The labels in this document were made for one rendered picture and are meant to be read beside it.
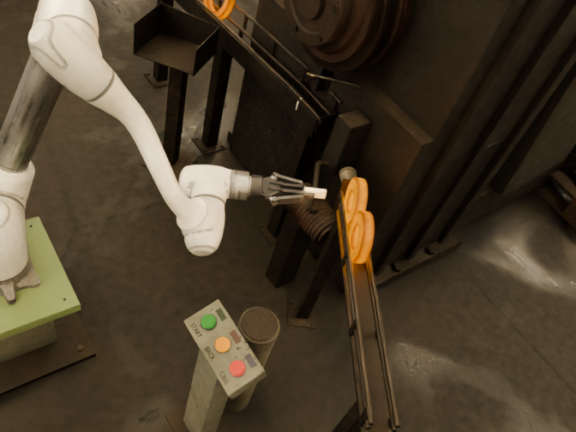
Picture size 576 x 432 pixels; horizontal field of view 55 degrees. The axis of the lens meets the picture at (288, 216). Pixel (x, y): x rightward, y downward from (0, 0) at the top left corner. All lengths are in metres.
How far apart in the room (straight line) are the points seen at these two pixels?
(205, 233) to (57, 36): 0.62
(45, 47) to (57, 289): 0.78
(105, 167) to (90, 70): 1.36
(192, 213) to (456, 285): 1.51
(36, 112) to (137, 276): 0.91
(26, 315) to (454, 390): 1.59
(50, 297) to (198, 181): 0.57
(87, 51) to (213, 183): 0.53
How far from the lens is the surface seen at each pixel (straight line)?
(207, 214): 1.56
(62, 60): 1.36
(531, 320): 2.80
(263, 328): 1.63
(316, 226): 1.92
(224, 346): 1.48
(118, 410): 2.06
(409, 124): 1.87
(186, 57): 2.35
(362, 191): 1.70
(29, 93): 1.62
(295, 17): 1.89
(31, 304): 1.82
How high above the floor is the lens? 1.92
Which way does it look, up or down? 47 degrees down
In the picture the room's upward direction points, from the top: 19 degrees clockwise
